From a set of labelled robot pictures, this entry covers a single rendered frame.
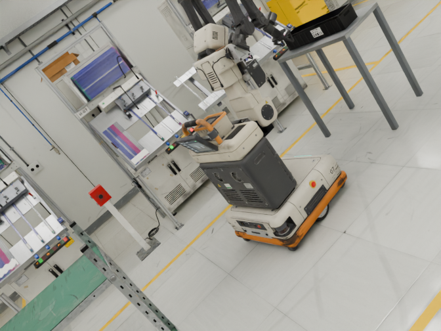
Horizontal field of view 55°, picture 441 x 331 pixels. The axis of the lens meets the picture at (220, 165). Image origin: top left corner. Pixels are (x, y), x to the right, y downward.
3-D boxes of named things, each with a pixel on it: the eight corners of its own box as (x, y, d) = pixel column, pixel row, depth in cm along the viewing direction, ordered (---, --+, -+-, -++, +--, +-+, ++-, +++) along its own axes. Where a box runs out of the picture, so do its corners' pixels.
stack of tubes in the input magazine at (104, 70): (131, 68, 413) (113, 44, 404) (90, 100, 400) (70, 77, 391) (128, 69, 425) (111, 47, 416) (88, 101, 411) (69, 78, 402)
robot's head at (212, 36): (208, 45, 254) (209, 21, 254) (191, 54, 272) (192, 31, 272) (228, 49, 261) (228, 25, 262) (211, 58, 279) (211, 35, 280)
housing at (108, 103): (146, 86, 425) (142, 77, 412) (107, 116, 412) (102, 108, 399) (140, 81, 428) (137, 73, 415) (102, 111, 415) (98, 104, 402)
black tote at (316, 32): (289, 50, 339) (282, 39, 336) (302, 39, 347) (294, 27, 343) (345, 29, 291) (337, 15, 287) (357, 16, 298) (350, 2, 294)
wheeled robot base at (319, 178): (296, 252, 258) (275, 223, 249) (237, 240, 311) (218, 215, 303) (352, 178, 285) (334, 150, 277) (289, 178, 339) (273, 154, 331)
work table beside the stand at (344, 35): (396, 129, 307) (344, 35, 281) (325, 137, 367) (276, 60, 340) (423, 92, 326) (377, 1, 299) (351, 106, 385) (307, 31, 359)
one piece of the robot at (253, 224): (273, 233, 260) (266, 223, 257) (236, 226, 295) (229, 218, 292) (276, 230, 261) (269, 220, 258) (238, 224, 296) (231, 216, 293)
